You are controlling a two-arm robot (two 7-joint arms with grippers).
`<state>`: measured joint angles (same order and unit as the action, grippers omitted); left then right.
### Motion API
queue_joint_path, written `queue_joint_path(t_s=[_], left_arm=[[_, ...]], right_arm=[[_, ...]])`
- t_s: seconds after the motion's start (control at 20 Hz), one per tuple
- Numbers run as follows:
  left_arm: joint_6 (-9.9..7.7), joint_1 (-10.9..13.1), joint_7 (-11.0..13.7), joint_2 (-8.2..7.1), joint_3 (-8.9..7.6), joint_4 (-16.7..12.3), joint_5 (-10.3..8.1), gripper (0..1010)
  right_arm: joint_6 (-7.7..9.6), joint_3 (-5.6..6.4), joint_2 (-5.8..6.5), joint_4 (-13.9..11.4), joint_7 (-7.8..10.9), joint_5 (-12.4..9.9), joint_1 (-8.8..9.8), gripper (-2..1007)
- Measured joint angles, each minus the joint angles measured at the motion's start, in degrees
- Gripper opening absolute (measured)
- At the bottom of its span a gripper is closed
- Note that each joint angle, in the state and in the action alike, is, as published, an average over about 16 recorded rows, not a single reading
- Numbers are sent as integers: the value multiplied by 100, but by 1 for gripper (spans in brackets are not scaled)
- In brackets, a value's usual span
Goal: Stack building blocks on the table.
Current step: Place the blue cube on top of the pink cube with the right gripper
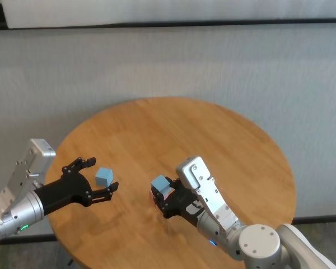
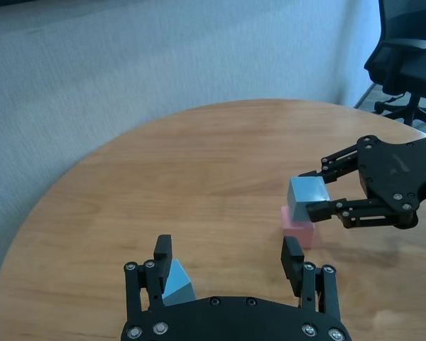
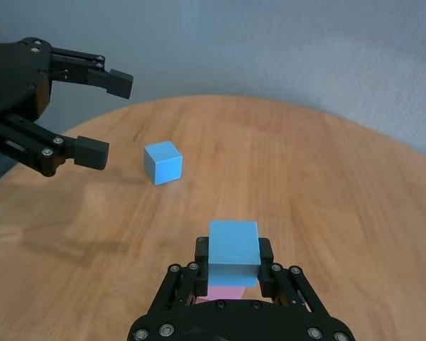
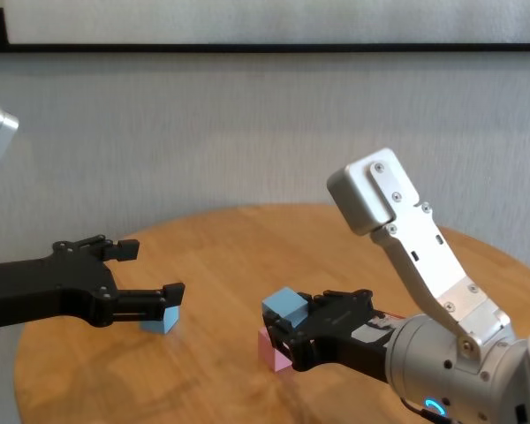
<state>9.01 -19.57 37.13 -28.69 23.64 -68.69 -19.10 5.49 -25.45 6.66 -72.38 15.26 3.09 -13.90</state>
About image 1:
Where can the blue cube block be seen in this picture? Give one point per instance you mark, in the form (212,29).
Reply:
(159,183)
(103,176)

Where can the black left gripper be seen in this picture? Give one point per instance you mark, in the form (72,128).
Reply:
(64,190)

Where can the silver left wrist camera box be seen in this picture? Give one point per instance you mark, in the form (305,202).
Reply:
(28,168)

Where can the pink cube block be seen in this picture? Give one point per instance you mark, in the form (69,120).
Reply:
(150,194)

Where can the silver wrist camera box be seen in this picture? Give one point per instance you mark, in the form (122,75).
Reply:
(28,168)
(204,185)

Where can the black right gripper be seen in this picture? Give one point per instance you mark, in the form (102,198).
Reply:
(182,203)

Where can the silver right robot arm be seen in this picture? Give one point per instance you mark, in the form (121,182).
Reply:
(257,246)

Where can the black wall rail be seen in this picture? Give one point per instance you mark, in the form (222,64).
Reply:
(168,23)

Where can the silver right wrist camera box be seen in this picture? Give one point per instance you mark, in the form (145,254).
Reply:
(204,185)

